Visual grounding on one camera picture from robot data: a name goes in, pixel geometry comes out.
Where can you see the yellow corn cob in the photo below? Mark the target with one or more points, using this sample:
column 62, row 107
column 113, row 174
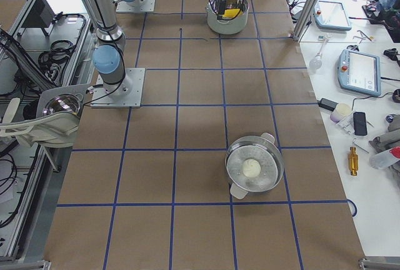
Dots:
column 231, row 13

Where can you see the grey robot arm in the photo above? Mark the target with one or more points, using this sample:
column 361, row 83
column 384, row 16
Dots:
column 150, row 50

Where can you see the pale green electric pot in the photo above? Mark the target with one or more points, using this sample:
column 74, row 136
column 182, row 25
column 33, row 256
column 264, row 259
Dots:
column 225, row 26

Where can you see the steel steamer pot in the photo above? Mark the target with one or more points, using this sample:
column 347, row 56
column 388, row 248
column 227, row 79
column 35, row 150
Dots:
column 261, row 148

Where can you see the blue teach pendant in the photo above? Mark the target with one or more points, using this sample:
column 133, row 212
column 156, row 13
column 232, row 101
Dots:
column 359, row 72
column 331, row 15

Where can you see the black laptop power brick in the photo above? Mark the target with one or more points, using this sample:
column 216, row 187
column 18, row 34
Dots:
column 327, row 104

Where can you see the white paper cup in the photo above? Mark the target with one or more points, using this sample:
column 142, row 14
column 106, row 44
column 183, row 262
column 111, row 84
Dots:
column 340, row 112

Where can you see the white steamed bun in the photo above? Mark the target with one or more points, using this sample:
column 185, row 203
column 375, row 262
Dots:
column 251, row 168

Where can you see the black smartphone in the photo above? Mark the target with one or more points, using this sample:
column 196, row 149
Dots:
column 360, row 124

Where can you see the steel bowl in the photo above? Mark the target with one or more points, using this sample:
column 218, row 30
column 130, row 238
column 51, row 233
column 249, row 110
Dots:
column 64, row 102

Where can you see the brass metal fitting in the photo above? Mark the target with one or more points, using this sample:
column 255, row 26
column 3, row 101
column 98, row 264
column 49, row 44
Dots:
column 353, row 161

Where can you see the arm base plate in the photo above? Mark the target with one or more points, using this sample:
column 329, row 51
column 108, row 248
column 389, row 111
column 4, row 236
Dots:
column 135, row 6
column 128, row 95

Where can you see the aluminium frame post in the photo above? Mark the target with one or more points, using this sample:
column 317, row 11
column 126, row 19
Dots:
column 304, row 19

